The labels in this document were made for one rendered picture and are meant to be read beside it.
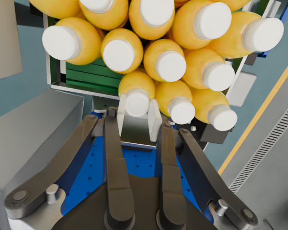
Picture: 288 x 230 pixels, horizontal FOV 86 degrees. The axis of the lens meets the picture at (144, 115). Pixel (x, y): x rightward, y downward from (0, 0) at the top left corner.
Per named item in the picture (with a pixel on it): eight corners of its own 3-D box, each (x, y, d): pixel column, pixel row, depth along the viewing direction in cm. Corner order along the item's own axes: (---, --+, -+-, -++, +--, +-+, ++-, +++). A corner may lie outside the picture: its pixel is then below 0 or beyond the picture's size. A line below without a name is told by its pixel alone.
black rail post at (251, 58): (224, 60, 41) (243, 65, 34) (229, 48, 40) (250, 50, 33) (232, 62, 41) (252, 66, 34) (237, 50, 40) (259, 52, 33)
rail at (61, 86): (57, 84, 37) (50, 88, 34) (57, 81, 36) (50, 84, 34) (210, 112, 42) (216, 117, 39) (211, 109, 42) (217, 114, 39)
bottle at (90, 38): (92, 61, 39) (61, 78, 23) (75, 33, 36) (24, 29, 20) (116, 48, 38) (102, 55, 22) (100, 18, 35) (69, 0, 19)
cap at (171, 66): (185, 73, 23) (189, 75, 22) (161, 82, 24) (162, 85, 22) (178, 47, 22) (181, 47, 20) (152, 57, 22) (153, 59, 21)
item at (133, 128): (116, 121, 45) (109, 148, 33) (117, 114, 44) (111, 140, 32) (149, 126, 46) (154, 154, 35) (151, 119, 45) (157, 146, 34)
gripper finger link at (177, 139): (162, 134, 16) (190, 138, 16) (157, 113, 20) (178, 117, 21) (159, 146, 16) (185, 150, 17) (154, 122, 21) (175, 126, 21)
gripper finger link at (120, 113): (120, 137, 18) (113, 136, 17) (123, 111, 24) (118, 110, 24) (124, 114, 16) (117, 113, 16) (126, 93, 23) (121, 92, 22)
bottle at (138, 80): (118, 79, 42) (106, 105, 25) (133, 57, 39) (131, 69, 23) (139, 94, 44) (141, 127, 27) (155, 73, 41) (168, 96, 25)
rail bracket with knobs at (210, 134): (181, 121, 49) (191, 140, 40) (188, 100, 46) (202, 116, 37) (210, 126, 50) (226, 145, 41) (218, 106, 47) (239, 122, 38)
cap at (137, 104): (120, 103, 25) (119, 107, 23) (134, 84, 24) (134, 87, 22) (139, 115, 26) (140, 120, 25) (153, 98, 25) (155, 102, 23)
